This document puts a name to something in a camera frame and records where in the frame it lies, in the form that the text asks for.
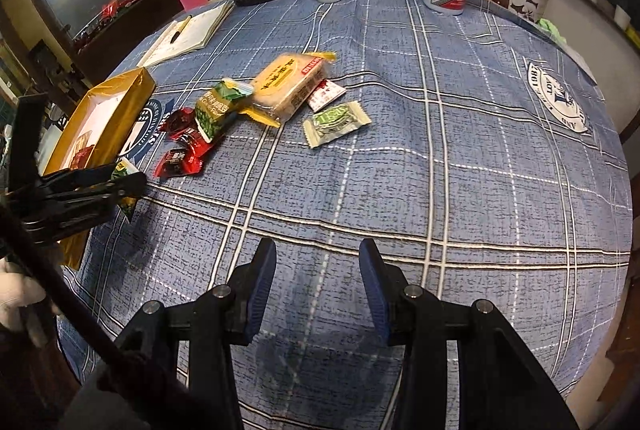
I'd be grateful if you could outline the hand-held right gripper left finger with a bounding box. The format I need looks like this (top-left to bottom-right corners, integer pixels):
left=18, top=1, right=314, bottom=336
left=115, top=237, right=277, bottom=430

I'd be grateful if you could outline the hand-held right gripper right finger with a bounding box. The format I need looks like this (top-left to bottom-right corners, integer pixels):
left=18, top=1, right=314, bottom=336
left=358, top=237, right=581, bottom=430

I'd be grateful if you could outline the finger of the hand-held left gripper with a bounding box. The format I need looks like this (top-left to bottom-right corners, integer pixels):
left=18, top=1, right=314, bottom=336
left=42, top=163, right=118, bottom=193
left=30, top=173, right=148, bottom=242

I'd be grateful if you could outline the small green snack packet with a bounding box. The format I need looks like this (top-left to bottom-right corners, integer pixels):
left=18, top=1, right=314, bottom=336
left=111, top=159, right=140, bottom=223

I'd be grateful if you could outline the yellow cardboard tray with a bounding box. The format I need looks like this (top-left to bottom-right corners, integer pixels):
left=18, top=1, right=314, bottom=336
left=42, top=67, right=157, bottom=271

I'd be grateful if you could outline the green pea snack packet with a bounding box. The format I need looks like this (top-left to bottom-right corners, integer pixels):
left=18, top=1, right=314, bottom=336
left=194, top=79, right=254, bottom=143

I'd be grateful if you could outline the pale green candy packet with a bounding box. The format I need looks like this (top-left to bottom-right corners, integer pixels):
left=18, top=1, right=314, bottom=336
left=303, top=101, right=372, bottom=149

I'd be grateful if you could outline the yellow cake packet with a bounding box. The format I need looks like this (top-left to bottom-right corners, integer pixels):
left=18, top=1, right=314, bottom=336
left=237, top=52, right=337, bottom=128

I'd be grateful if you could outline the person's left hand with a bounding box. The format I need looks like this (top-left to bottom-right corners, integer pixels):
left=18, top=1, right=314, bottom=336
left=0, top=259, right=47, bottom=347

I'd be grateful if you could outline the blue plaid tablecloth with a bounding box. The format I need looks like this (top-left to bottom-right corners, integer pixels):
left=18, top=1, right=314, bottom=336
left=57, top=0, right=633, bottom=430

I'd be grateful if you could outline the open notebook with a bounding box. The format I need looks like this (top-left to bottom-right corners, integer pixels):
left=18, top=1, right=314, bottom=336
left=136, top=2, right=235, bottom=68

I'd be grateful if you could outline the white and red sachet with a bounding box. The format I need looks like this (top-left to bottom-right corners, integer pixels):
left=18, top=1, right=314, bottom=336
left=306, top=79, right=347, bottom=113

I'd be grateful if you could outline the green cloth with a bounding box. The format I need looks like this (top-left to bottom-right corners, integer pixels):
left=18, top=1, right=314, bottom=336
left=537, top=17, right=568, bottom=46

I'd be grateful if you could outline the black cable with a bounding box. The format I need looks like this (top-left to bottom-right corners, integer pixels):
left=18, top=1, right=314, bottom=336
left=0, top=205, right=146, bottom=371

